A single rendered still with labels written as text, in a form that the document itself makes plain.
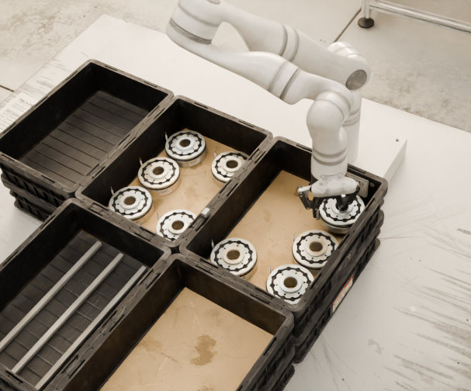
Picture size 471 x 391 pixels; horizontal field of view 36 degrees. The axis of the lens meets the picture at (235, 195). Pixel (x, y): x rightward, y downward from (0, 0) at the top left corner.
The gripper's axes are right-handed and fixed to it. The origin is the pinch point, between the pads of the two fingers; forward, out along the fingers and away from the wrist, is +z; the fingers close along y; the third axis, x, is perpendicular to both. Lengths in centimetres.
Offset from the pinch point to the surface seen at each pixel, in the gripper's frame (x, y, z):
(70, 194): -9, 58, -5
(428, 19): -163, -74, 77
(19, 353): 25, 69, 4
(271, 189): -12.1, 11.5, 4.5
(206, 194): -12.9, 27.2, 4.5
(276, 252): 6.6, 12.6, 4.3
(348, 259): 11.8, -2.5, 2.7
